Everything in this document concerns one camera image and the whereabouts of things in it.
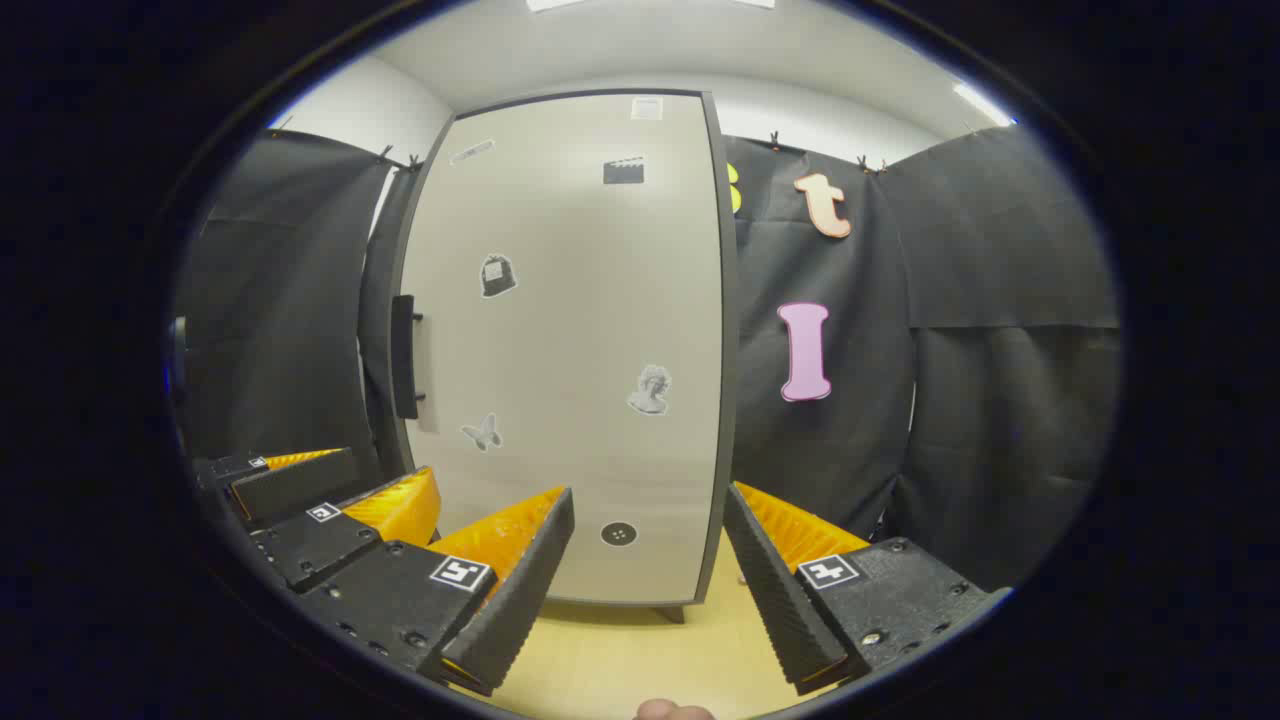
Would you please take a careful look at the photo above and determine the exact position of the black backdrop cloth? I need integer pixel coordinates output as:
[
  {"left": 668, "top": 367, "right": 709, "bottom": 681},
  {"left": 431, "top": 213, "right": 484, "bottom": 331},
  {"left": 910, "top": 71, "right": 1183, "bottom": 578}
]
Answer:
[{"left": 172, "top": 125, "right": 1123, "bottom": 593}]

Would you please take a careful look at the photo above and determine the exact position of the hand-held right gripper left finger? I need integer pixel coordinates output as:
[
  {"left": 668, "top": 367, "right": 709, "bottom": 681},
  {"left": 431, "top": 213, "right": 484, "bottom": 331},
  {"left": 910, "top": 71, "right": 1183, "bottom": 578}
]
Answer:
[{"left": 298, "top": 486, "right": 577, "bottom": 698}]

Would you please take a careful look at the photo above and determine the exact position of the black cabinet door handle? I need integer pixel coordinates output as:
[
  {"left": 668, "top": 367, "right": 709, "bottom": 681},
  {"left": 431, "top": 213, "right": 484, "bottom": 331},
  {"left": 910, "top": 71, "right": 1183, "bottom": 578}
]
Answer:
[{"left": 390, "top": 295, "right": 427, "bottom": 421}]

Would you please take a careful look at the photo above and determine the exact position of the beige cabinet door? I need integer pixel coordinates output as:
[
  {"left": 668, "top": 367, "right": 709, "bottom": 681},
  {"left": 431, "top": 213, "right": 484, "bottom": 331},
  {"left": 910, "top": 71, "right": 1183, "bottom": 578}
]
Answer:
[{"left": 398, "top": 93, "right": 725, "bottom": 607}]

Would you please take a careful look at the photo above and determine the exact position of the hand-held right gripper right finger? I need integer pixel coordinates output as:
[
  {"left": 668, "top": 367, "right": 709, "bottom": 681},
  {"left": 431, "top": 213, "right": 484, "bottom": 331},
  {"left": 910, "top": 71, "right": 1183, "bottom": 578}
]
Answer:
[{"left": 722, "top": 480, "right": 1013, "bottom": 698}]

